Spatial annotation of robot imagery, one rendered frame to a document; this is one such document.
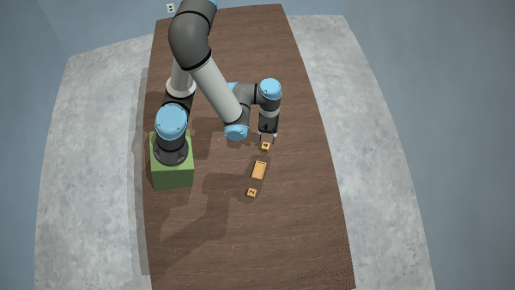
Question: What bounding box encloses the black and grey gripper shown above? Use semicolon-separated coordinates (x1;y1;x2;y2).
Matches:
257;106;280;144

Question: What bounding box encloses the tan wooden cube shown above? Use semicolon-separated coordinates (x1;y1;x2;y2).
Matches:
247;188;257;199
261;142;270;153

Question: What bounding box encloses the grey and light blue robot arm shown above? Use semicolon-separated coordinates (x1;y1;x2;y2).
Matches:
153;0;282;166

